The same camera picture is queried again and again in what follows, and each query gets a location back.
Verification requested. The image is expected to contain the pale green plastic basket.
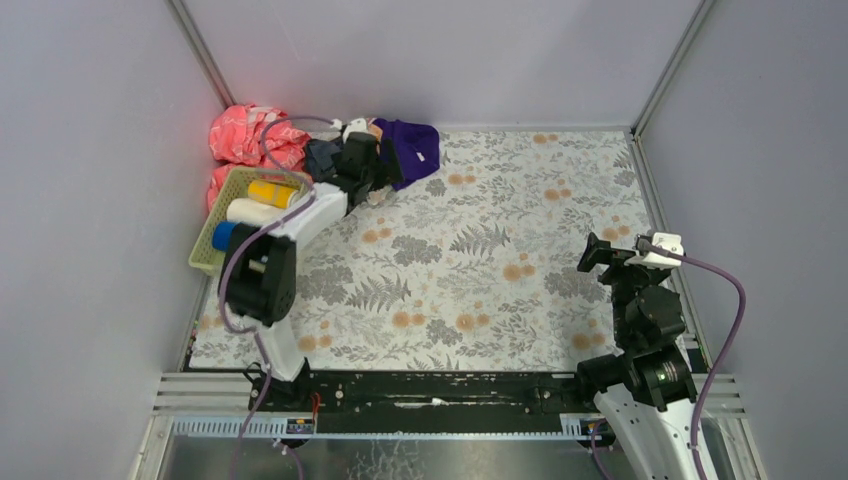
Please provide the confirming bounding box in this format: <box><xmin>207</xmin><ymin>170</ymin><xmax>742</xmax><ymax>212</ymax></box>
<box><xmin>188</xmin><ymin>166</ymin><xmax>307</xmax><ymax>276</ymax></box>

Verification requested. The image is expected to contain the white rolled towel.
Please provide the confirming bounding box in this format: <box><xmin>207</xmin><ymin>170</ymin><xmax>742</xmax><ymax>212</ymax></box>
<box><xmin>226</xmin><ymin>198</ymin><xmax>284</xmax><ymax>227</ymax></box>

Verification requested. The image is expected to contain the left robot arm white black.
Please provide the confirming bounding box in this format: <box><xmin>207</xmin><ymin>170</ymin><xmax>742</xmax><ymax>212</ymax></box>
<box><xmin>218</xmin><ymin>132</ymin><xmax>403</xmax><ymax>382</ymax></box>

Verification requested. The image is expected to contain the blue rolled towel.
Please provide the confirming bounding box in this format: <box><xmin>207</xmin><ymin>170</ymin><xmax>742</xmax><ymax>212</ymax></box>
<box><xmin>211</xmin><ymin>221</ymin><xmax>238</xmax><ymax>252</ymax></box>

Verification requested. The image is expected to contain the dark grey cloth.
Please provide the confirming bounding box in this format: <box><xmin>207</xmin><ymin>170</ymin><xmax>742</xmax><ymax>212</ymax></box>
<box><xmin>303</xmin><ymin>137</ymin><xmax>343</xmax><ymax>185</ymax></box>

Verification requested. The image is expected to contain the floral table cloth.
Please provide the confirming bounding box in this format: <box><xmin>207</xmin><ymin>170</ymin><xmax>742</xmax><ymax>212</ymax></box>
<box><xmin>188</xmin><ymin>129</ymin><xmax>694</xmax><ymax>374</ymax></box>

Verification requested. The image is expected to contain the purple towel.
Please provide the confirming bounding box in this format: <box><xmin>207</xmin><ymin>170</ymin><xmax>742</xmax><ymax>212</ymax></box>
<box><xmin>371</xmin><ymin>118</ymin><xmax>441</xmax><ymax>191</ymax></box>

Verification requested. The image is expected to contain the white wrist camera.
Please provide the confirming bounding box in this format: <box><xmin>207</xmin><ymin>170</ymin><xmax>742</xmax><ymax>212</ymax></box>
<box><xmin>625</xmin><ymin>232</ymin><xmax>685</xmax><ymax>270</ymax></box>
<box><xmin>330</xmin><ymin>117</ymin><xmax>370</xmax><ymax>142</ymax></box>

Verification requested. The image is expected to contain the yellow rolled towel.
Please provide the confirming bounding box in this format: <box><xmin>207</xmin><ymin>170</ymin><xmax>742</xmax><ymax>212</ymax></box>
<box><xmin>247</xmin><ymin>180</ymin><xmax>301</xmax><ymax>210</ymax></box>

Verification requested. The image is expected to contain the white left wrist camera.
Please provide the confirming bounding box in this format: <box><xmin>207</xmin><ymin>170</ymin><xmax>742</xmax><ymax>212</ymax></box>
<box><xmin>330</xmin><ymin>117</ymin><xmax>370</xmax><ymax>142</ymax></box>

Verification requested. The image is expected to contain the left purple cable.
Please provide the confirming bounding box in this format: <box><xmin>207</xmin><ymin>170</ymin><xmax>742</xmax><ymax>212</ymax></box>
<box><xmin>216</xmin><ymin>115</ymin><xmax>339</xmax><ymax>480</ymax></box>

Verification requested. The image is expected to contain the pink patterned cloth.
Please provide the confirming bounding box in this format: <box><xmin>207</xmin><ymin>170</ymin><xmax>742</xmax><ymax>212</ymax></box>
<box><xmin>206</xmin><ymin>104</ymin><xmax>311</xmax><ymax>211</ymax></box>

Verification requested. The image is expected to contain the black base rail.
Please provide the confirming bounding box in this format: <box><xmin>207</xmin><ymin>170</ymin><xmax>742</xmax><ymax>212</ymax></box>
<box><xmin>248</xmin><ymin>369</ymin><xmax>641</xmax><ymax>437</ymax></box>

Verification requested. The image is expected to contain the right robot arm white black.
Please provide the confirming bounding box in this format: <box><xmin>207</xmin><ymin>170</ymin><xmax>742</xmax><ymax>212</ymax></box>
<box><xmin>576</xmin><ymin>232</ymin><xmax>717</xmax><ymax>479</ymax></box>

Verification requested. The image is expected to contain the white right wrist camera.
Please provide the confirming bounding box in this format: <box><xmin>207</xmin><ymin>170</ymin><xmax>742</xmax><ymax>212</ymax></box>
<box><xmin>625</xmin><ymin>232</ymin><xmax>685</xmax><ymax>270</ymax></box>

